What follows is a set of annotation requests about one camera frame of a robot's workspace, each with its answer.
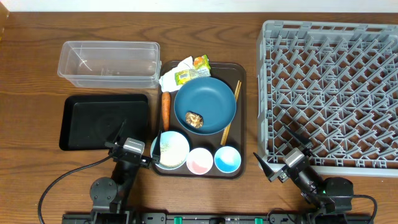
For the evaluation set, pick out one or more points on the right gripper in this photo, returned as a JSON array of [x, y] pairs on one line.
[[301, 140]]

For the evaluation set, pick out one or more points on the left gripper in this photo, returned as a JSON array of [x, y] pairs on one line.
[[113, 146]]

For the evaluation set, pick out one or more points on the light blue rice bowl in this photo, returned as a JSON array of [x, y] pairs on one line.
[[178, 140]]

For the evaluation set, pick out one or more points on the blue cup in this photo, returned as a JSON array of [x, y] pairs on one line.
[[227, 159]]

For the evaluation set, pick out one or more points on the pink cup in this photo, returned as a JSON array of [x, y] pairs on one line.
[[199, 161]]

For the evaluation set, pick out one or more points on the brown mushroom piece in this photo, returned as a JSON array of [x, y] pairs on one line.
[[194, 120]]

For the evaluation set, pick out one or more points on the dark blue plate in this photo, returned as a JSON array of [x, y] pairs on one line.
[[209, 97]]

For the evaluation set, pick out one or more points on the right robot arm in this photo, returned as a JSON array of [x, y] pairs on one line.
[[331, 197]]

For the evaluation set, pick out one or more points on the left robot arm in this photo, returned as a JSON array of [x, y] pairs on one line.
[[110, 194]]

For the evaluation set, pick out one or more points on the black waste tray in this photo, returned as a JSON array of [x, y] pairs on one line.
[[89, 120]]

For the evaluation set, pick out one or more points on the grey dishwasher rack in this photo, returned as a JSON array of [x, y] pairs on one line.
[[335, 84]]

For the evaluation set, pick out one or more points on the orange carrot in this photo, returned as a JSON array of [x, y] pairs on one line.
[[166, 102]]

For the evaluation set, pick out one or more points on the wooden chopstick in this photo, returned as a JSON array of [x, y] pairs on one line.
[[230, 124], [237, 93]]

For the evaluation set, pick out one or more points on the brown serving tray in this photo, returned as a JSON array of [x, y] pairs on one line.
[[234, 76]]

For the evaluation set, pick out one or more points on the white crumpled napkin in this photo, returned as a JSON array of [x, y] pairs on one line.
[[167, 81]]

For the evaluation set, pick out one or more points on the clear plastic bin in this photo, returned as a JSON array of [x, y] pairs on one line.
[[110, 64]]

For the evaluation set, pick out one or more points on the green orange snack wrapper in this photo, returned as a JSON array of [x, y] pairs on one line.
[[201, 68]]

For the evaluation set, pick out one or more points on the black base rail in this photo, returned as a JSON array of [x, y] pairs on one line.
[[161, 218]]

